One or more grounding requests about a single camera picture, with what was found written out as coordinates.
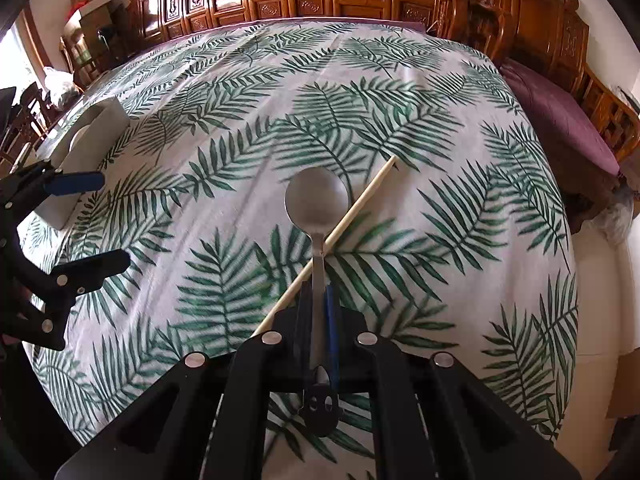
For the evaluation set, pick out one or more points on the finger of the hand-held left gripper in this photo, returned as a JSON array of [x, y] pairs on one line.
[[75, 183], [85, 275]]

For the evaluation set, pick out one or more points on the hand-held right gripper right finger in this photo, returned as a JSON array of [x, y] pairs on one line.
[[334, 340]]

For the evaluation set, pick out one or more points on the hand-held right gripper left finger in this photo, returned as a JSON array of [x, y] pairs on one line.
[[305, 350]]

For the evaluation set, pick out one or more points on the white rectangular tray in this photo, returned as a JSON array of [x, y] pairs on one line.
[[95, 130]]

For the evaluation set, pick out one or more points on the metal spoon with black end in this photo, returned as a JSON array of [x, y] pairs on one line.
[[316, 200]]

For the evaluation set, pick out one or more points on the bamboo chopstick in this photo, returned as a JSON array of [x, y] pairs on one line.
[[360, 200]]

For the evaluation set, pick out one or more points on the clear plastic bag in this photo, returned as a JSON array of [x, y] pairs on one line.
[[617, 217], [62, 85]]

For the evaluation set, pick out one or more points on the leaf print tablecloth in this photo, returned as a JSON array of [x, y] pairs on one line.
[[250, 120]]

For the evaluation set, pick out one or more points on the narrow purple seat cushion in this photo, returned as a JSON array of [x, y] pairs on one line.
[[320, 22]]

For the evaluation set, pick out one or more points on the wide purple seat cushion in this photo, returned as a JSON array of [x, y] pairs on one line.
[[560, 110]]

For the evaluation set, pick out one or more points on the wooden chair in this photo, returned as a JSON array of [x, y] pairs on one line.
[[470, 25]]

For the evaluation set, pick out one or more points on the short carved wooden bench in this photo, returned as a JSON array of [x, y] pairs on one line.
[[590, 60]]

